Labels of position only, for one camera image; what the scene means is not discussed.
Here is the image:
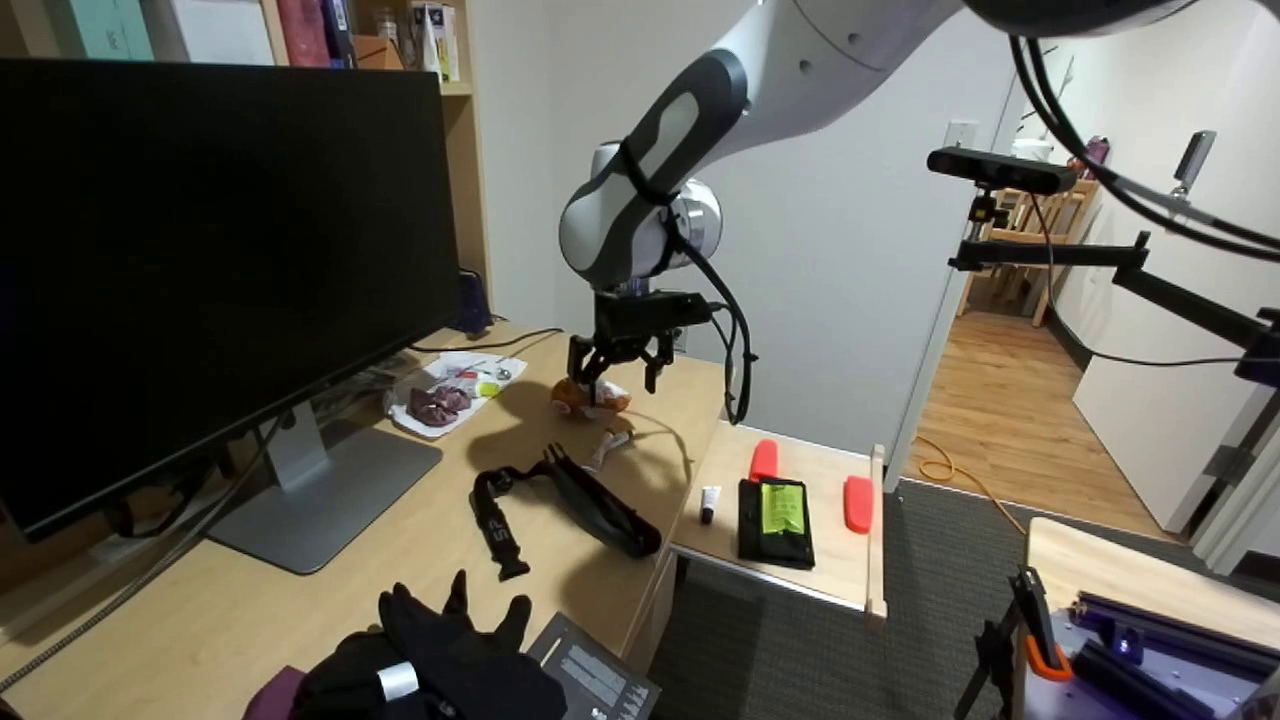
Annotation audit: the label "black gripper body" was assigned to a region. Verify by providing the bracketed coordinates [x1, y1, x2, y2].
[594, 291, 714, 365]

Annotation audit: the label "white pink tube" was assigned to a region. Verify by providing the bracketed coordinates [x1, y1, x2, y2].
[597, 415, 636, 460]

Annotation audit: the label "brown plush toy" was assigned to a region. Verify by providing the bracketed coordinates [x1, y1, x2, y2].
[551, 378, 634, 415]

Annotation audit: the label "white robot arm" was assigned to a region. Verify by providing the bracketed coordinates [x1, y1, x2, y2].
[560, 0, 1193, 386]

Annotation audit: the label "red oblong object left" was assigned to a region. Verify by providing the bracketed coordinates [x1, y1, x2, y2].
[748, 436, 781, 483]

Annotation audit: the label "red oblong object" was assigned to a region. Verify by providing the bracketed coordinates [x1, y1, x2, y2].
[844, 477, 875, 532]
[748, 436, 781, 483]

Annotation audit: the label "red oblong object right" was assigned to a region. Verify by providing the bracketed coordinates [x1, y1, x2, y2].
[844, 477, 875, 532]

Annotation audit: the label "black grey running belt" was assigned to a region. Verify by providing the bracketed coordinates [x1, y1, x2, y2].
[470, 442, 664, 581]

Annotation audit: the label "plastic bag with dried fruit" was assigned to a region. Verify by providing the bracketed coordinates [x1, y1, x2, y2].
[383, 350, 526, 440]

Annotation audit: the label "small white bottle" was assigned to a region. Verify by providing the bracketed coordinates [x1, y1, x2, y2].
[702, 483, 722, 523]

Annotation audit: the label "black green device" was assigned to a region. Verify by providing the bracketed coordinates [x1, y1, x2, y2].
[736, 479, 817, 566]

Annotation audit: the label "dark booklet card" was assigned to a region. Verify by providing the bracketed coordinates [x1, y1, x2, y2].
[530, 610, 662, 720]

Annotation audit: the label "black gloves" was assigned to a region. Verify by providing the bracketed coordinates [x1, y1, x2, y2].
[289, 571, 567, 720]

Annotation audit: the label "black computer monitor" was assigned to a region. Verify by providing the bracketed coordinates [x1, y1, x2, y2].
[0, 61, 462, 541]

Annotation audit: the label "purple cloth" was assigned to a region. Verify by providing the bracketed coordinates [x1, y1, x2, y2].
[243, 667, 303, 720]

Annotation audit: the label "purple black tool case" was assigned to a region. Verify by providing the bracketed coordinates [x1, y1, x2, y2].
[1070, 592, 1280, 720]

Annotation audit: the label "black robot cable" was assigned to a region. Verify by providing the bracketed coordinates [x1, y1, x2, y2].
[664, 216, 760, 428]

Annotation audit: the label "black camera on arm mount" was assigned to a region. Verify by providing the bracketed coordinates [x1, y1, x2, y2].
[927, 144, 1078, 225]

